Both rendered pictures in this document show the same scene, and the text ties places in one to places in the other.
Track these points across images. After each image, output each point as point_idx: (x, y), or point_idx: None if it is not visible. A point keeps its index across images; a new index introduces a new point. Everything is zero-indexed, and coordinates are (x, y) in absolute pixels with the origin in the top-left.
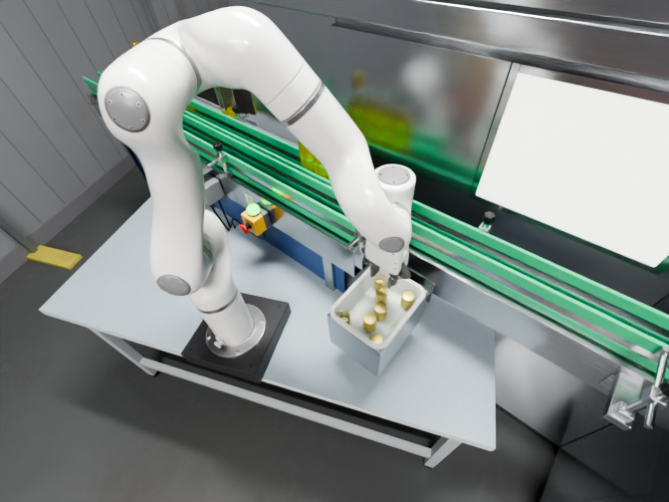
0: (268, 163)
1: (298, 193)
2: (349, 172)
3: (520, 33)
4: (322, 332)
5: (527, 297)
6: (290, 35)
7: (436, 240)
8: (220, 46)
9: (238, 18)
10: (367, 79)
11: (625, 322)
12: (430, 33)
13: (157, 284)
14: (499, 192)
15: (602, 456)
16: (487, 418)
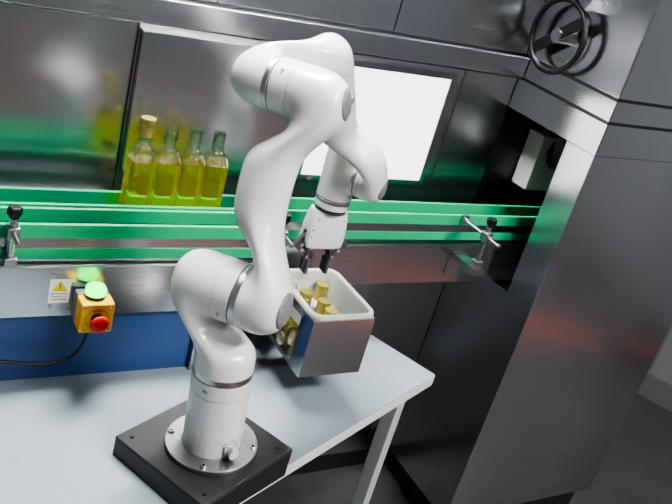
0: (71, 220)
1: (182, 226)
2: (362, 139)
3: None
4: (254, 403)
5: (390, 231)
6: (50, 41)
7: None
8: (344, 58)
9: (344, 40)
10: (188, 82)
11: None
12: (259, 37)
13: (277, 315)
14: (320, 163)
15: (436, 381)
16: (411, 364)
